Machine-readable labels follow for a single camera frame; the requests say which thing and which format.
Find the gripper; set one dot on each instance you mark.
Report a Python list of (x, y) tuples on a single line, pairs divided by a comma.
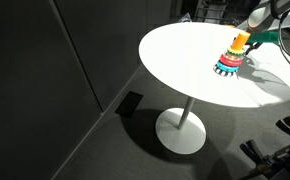
[(265, 37)]

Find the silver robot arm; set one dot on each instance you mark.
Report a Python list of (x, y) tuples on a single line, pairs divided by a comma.
[(268, 15)]

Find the orange stacking peg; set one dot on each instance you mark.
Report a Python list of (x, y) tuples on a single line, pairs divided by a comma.
[(241, 40)]

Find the black metal rack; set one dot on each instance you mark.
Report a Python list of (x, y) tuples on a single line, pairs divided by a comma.
[(211, 11)]

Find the black floor plate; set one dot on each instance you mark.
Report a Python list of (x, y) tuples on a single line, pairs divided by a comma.
[(129, 104)]

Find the white table pedestal base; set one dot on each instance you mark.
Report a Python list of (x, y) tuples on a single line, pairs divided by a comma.
[(180, 135)]

